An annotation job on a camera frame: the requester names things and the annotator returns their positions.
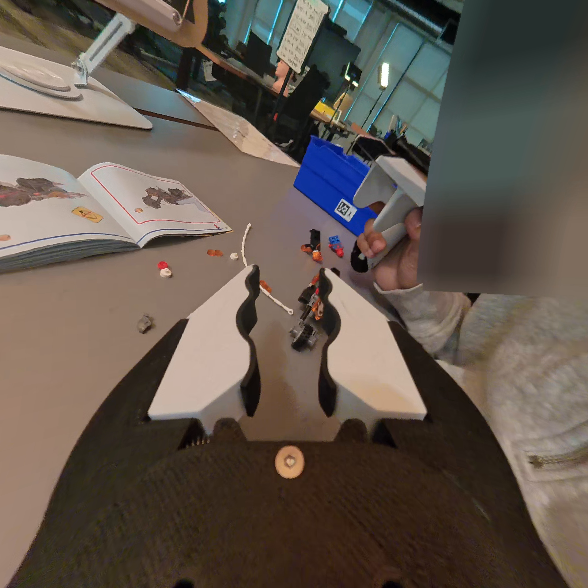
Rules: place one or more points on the red and blue lego minifigure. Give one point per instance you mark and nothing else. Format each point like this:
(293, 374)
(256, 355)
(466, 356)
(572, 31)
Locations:
(336, 243)

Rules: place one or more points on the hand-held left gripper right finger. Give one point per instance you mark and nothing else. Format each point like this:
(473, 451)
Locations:
(376, 367)

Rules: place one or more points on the black flame-footed lego minifigure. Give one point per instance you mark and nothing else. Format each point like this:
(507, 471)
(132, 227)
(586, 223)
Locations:
(314, 239)

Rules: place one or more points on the white printed sign board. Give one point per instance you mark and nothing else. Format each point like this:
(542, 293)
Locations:
(301, 36)

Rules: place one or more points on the black lego motorcycle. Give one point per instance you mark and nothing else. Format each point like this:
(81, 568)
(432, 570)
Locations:
(303, 333)

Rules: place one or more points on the blue plastic bin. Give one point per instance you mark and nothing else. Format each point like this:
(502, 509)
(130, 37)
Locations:
(321, 179)

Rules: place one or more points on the black office chair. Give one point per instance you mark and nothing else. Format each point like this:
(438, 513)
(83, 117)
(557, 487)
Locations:
(303, 105)

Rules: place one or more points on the lego instruction booklet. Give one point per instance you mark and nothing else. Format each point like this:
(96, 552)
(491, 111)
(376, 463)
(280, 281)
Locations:
(115, 206)

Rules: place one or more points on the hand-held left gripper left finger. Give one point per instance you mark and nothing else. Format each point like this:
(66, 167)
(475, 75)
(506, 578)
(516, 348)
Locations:
(202, 367)

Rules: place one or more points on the person's right forearm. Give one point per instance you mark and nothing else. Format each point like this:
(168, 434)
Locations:
(422, 317)

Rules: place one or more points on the dark grey small lego piece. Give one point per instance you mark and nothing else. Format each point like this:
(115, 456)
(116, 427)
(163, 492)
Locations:
(144, 323)

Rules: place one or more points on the standing light panel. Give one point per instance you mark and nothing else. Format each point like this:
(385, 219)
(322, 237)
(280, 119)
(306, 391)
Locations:
(383, 76)

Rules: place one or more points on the person's right hand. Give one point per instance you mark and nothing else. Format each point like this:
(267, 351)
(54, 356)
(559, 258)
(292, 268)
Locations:
(404, 262)

